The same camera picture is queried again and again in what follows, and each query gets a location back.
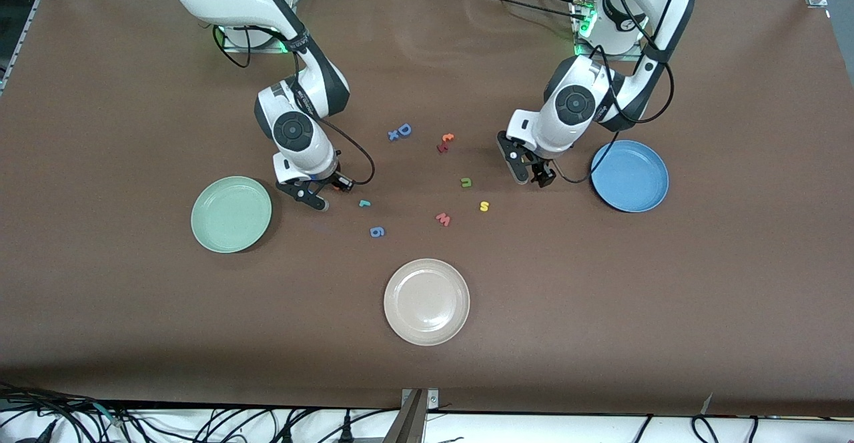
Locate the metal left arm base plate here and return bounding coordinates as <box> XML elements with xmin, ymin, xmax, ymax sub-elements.
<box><xmin>571</xmin><ymin>0</ymin><xmax>645</xmax><ymax>62</ymax></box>

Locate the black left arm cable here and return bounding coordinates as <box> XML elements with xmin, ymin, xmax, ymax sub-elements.
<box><xmin>554</xmin><ymin>0</ymin><xmax>676</xmax><ymax>185</ymax></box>

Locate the metal table clamp bracket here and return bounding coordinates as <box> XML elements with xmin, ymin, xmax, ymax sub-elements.
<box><xmin>382</xmin><ymin>388</ymin><xmax>441</xmax><ymax>443</ymax></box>

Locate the pale green plate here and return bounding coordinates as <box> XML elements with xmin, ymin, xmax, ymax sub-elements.
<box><xmin>191</xmin><ymin>176</ymin><xmax>273</xmax><ymax>254</ymax></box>

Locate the blue plate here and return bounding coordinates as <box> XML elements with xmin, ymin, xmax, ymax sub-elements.
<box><xmin>590</xmin><ymin>139</ymin><xmax>670</xmax><ymax>213</ymax></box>

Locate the beige plate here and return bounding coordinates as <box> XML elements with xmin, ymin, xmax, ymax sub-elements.
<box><xmin>384</xmin><ymin>258</ymin><xmax>470</xmax><ymax>347</ymax></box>

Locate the green floor cable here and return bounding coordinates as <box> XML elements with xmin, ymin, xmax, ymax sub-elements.
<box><xmin>92</xmin><ymin>402</ymin><xmax>126</xmax><ymax>427</ymax></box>

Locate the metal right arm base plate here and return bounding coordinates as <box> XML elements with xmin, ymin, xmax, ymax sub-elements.
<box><xmin>222</xmin><ymin>26</ymin><xmax>296</xmax><ymax>53</ymax></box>

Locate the brown table cover sheet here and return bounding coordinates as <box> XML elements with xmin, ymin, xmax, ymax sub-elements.
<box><xmin>0</xmin><ymin>0</ymin><xmax>854</xmax><ymax>418</ymax></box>

